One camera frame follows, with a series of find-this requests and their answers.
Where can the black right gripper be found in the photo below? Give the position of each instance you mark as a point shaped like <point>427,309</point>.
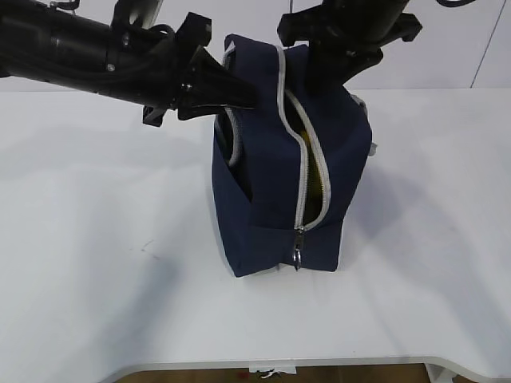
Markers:
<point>338,32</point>

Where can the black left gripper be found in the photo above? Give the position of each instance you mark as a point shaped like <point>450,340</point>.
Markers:
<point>196,84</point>

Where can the navy blue lunch bag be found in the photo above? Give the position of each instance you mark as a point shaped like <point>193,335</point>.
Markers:
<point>259,163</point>

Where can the yellow pear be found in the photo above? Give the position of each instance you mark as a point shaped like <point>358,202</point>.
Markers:
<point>314,197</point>

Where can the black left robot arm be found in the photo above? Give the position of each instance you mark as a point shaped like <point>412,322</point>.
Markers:
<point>132,58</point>

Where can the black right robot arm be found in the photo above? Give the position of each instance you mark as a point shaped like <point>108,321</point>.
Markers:
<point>346,38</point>

